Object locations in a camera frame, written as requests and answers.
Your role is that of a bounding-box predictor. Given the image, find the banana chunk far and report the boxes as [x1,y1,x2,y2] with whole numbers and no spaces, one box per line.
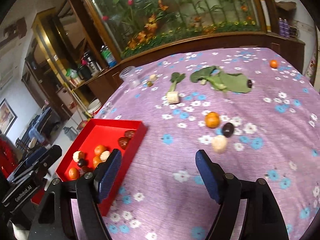
[166,91,180,105]

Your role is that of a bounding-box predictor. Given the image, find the large green leaf vegetable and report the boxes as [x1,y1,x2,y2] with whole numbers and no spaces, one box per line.
[190,66,252,94]

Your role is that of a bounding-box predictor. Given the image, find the clear plastic cup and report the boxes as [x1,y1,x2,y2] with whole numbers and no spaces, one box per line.
[119,66,140,89]

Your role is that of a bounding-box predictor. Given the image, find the water bottle blue label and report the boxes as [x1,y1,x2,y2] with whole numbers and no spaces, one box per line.
[101,46,117,68]

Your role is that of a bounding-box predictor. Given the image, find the dark grape by leaves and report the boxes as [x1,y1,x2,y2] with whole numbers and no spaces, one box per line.
[247,80,252,88]

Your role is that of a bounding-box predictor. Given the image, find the white red bucket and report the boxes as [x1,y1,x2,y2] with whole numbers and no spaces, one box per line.
[87,99,102,116]

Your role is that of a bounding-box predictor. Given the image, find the orange tangerine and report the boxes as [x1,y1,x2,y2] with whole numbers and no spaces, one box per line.
[93,155,103,168]
[204,112,220,128]
[94,145,107,156]

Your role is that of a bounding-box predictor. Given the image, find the purple floral tablecloth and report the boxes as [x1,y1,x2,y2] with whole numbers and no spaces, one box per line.
[97,48,319,239]

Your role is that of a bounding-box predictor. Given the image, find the banana chunk under right gripper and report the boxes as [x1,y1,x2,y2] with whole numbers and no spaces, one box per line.
[100,151,110,162]

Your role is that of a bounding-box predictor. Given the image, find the wooden cabinet counter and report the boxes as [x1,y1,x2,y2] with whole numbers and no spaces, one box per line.
[75,31,305,103]

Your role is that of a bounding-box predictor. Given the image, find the red tray box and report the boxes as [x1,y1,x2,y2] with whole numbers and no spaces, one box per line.
[56,119,147,216]

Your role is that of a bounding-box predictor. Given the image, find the small orange far right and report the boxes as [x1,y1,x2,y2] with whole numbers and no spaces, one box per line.
[269,60,278,69]

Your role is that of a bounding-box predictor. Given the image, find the orange in tray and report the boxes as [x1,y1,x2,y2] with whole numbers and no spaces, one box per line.
[68,167,80,180]

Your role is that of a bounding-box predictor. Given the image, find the dark plum near gripper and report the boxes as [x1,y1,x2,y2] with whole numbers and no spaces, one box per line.
[77,158,87,168]

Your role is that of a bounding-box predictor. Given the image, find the purple spray cans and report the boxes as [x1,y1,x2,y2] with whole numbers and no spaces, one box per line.
[278,18,290,38]

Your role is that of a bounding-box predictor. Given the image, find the flower aquarium display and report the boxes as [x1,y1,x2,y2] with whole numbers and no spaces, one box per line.
[84,0,265,59]

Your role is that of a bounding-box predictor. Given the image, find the small banana chunk centre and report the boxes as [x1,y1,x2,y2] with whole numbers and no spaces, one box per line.
[212,135,228,153]

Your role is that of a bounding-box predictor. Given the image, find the small banana piece far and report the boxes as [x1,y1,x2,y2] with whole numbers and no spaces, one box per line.
[149,74,157,82]

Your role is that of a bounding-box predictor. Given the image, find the dark plum centre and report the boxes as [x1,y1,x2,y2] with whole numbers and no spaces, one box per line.
[222,122,234,138]

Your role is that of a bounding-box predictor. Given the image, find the large banana chunk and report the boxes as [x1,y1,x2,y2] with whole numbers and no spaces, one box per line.
[73,151,85,163]

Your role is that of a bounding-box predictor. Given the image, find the small green leaf vegetable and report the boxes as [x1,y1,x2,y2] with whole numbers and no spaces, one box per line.
[168,72,185,92]

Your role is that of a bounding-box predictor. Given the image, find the red date in tray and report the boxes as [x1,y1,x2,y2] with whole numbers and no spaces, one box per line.
[124,130,136,139]

